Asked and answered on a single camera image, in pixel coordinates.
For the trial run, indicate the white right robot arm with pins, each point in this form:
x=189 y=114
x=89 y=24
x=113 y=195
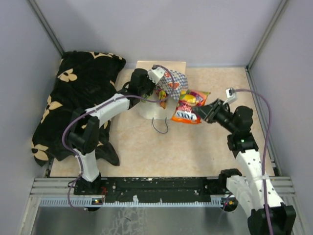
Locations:
x=267 y=213

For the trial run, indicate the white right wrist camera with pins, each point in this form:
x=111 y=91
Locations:
x=231 y=95

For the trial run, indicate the orange Fox's candy packet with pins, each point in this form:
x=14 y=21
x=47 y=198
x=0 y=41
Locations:
x=188 y=99

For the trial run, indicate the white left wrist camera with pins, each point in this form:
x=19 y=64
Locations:
x=156 y=73

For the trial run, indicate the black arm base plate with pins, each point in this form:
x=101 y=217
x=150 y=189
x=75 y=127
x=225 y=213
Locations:
x=171 y=195

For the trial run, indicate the orange striped snack packet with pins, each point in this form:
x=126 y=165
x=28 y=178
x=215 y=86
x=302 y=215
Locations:
x=161 y=96

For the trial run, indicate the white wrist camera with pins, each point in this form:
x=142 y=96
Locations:
x=231 y=95
x=156 y=73

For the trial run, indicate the aluminium corner post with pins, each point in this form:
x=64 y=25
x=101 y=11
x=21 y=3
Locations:
x=37 y=11
x=267 y=33

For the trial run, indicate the left aluminium corner post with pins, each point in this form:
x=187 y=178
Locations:
x=37 y=11

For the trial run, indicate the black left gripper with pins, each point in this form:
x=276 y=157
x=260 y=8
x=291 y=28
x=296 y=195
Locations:
x=153 y=86

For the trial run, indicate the right aluminium corner post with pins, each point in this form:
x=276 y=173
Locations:
x=267 y=33

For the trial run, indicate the aluminium frame rail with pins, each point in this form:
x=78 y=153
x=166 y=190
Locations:
x=60 y=186

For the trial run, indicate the blue checkered paper bag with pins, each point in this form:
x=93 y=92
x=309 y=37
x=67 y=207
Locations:
x=173 y=82

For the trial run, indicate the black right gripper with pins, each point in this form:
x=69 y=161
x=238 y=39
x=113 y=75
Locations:
x=208 y=112

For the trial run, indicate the white slotted cable duct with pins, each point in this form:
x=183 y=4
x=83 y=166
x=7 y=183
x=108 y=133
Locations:
x=91 y=202

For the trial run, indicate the black floral plush blanket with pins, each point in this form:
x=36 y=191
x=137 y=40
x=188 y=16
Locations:
x=84 y=80

